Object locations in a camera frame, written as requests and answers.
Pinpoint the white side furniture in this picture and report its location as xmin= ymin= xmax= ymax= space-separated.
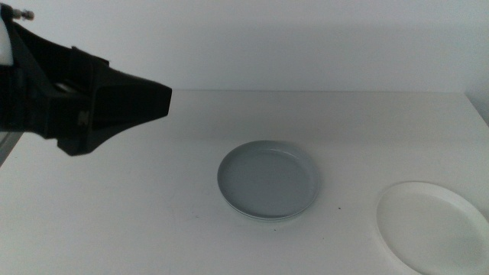
xmin=0 ymin=131 xmax=23 ymax=167

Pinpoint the pale green shallow bowl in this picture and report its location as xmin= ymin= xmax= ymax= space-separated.
xmin=225 ymin=198 xmax=311 ymax=222

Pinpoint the white shallow bowl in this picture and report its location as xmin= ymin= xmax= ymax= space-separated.
xmin=375 ymin=180 xmax=489 ymax=275

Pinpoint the grey shallow bowl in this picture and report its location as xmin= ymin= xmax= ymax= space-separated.
xmin=216 ymin=139 xmax=322 ymax=221

